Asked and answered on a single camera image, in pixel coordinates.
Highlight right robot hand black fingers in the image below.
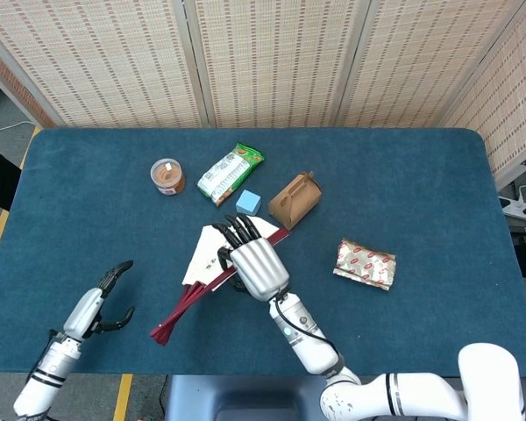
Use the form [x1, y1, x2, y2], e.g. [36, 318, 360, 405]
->
[212, 213, 290, 303]

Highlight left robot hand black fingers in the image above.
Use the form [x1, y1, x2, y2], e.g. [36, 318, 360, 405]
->
[63, 260, 136, 343]

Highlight paper folding fan red ribs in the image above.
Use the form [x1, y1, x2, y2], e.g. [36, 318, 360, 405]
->
[151, 214, 293, 347]

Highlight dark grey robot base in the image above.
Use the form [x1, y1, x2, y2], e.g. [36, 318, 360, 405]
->
[164, 375, 334, 421]

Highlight light blue foam cube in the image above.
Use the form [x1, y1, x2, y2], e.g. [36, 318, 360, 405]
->
[235, 189, 263, 217]

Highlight brown kraft paper gable box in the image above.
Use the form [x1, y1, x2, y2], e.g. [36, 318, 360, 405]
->
[267, 170, 323, 232]

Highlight green white snack bag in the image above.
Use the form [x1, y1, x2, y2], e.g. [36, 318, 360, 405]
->
[195, 141, 265, 208]

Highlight silver foil packet red logos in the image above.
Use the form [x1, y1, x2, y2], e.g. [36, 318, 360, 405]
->
[331, 238, 398, 294]

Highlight clear plastic snack jar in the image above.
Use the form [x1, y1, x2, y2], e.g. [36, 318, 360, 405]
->
[150, 160, 187, 196]

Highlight black clothed bystander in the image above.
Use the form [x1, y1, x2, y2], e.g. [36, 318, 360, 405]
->
[0, 148, 24, 246]

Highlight blue carpet table cover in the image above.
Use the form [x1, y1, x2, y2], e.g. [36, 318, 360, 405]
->
[0, 126, 526, 378]

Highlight woven bamboo folding screen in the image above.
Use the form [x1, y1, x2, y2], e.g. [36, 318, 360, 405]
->
[0, 0, 526, 189]

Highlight white power strip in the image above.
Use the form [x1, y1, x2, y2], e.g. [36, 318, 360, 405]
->
[498, 196, 526, 220]

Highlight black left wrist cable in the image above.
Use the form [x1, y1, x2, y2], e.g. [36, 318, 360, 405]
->
[25, 328, 60, 382]

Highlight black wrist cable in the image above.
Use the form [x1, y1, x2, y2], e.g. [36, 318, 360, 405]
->
[25, 328, 60, 382]
[274, 294, 341, 365]

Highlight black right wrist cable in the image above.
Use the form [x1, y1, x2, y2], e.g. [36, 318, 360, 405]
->
[274, 294, 341, 365]

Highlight white floor cable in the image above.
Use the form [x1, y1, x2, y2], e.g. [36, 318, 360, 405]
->
[0, 121, 39, 138]

